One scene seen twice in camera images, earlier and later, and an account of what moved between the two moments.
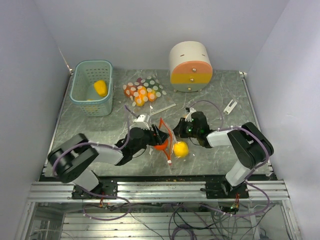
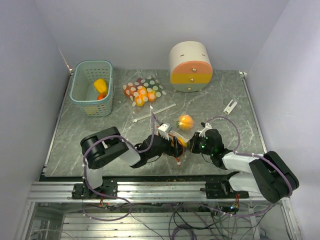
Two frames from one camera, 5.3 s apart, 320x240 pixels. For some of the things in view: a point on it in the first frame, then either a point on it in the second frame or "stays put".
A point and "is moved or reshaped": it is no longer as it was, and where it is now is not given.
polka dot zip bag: (143, 90) stays put
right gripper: (179, 130) -> (195, 138)
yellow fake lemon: (180, 149) is moved or reshaped
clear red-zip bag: (168, 144) is moved or reshaped
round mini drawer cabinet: (191, 68) stays put
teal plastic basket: (85, 73) stays put
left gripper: (157, 136) -> (173, 151)
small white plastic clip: (228, 109) stays put
